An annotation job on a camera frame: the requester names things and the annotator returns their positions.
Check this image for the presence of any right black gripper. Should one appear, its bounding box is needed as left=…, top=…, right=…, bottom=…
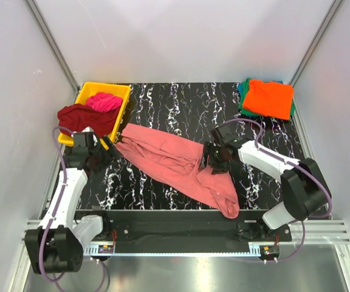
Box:
left=197, top=142, right=229, bottom=176

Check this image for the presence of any salmon pink t shirt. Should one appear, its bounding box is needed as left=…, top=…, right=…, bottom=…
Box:
left=115, top=123, right=240, bottom=219

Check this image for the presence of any yellow plastic bin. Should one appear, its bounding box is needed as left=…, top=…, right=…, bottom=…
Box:
left=57, top=82, right=131, bottom=147

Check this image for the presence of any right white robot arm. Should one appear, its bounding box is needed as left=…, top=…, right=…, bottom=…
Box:
left=199, top=138, right=332, bottom=241

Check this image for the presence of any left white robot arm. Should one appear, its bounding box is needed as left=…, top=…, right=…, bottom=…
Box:
left=24, top=132, right=122, bottom=279

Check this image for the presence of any magenta t shirt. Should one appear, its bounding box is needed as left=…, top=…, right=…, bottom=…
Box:
left=85, top=92, right=123, bottom=113

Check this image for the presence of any dark red t shirt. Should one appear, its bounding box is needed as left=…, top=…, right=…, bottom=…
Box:
left=57, top=103, right=120, bottom=137

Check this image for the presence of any green folded t shirt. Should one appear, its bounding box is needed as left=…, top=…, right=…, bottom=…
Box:
left=238, top=78, right=296, bottom=122

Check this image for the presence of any blue folded t shirt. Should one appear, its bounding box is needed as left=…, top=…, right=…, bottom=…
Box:
left=237, top=81, right=284, bottom=96

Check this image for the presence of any orange folded t shirt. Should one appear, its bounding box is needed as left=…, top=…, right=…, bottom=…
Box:
left=242, top=79, right=294, bottom=120

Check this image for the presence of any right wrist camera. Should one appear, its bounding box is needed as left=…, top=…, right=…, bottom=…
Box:
left=210, top=125, right=251, bottom=148

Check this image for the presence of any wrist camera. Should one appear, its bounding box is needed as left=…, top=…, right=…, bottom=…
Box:
left=72, top=130, right=102, bottom=156
left=210, top=125, right=251, bottom=148

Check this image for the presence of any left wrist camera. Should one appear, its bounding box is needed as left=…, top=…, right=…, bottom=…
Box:
left=72, top=130, right=102, bottom=156

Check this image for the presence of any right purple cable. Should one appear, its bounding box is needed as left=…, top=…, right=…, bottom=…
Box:
left=220, top=118, right=334, bottom=263

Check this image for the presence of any purple cable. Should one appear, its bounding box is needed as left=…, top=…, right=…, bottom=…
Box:
left=220, top=118, right=334, bottom=263
left=38, top=125, right=112, bottom=291

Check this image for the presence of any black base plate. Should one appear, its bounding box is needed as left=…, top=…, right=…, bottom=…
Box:
left=103, top=210, right=292, bottom=256

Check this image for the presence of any left aluminium corner post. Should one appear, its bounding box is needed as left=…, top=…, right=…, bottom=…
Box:
left=23, top=0, right=80, bottom=95

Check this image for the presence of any aluminium corner post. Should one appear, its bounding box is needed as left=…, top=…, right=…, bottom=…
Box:
left=23, top=0, right=80, bottom=95
left=290, top=0, right=345, bottom=87

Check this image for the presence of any aluminium frame rail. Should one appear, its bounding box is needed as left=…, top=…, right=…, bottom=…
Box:
left=19, top=218, right=350, bottom=259

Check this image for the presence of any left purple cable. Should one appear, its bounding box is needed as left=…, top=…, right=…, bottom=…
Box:
left=38, top=125, right=112, bottom=291

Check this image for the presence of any right aluminium corner post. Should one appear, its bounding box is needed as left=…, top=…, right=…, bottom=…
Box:
left=290, top=0, right=345, bottom=87

